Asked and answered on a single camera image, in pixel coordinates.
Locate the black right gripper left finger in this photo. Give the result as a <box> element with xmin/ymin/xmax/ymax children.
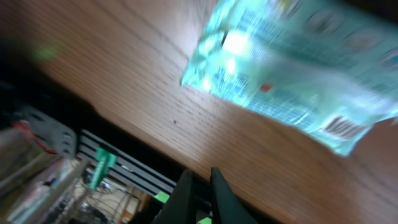
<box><xmin>152</xmin><ymin>169</ymin><xmax>196</xmax><ymax>224</ymax></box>

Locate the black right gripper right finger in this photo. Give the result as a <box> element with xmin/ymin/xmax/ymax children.
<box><xmin>210</xmin><ymin>167</ymin><xmax>257</xmax><ymax>224</ymax></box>

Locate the teal wet wipes pack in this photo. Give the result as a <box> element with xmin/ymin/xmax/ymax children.
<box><xmin>181</xmin><ymin>0</ymin><xmax>397</xmax><ymax>156</ymax></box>

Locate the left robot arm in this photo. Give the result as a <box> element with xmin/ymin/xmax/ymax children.
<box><xmin>1</xmin><ymin>105</ymin><xmax>88</xmax><ymax>223</ymax></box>

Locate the black mounting rail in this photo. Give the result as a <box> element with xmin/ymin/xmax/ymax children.
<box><xmin>78</xmin><ymin>129</ymin><xmax>176</xmax><ymax>203</ymax></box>

